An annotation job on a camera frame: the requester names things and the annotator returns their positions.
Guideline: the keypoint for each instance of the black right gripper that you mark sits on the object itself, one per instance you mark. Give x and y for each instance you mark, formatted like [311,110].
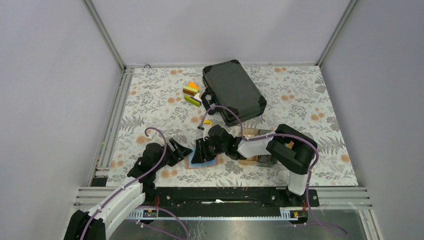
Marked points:
[200,155]

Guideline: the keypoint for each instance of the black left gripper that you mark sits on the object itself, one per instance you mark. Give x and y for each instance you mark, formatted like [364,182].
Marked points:
[175,157]

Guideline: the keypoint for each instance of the pink leather card holder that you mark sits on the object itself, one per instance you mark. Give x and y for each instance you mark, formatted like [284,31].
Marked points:
[190,165]

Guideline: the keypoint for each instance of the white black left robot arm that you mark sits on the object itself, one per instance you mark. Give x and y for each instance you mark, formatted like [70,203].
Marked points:
[101,221]

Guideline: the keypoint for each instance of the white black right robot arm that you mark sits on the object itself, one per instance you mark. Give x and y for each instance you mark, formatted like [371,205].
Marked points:
[295,151]

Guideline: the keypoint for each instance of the clear acrylic card organizer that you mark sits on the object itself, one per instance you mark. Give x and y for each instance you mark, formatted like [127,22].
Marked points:
[256,150]

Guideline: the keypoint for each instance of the yellow card in organizer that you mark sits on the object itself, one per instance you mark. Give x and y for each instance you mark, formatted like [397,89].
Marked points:
[290,145]

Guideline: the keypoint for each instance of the yellow round token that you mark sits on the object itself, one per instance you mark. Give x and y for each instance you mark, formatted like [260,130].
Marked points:
[207,123]

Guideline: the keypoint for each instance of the floral patterned table mat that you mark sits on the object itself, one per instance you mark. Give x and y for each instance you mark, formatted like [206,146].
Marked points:
[295,95]

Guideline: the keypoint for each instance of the dark grey hard case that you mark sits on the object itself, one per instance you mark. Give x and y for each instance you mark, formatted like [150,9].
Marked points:
[230,91]

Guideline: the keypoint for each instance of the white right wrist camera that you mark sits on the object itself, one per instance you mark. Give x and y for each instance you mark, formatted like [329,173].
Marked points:
[206,130]

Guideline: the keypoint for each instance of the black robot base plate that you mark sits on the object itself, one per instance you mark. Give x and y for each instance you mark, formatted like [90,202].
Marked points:
[228,202]

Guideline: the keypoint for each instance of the aluminium frame rail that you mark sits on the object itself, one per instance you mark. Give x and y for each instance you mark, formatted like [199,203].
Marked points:
[103,159]

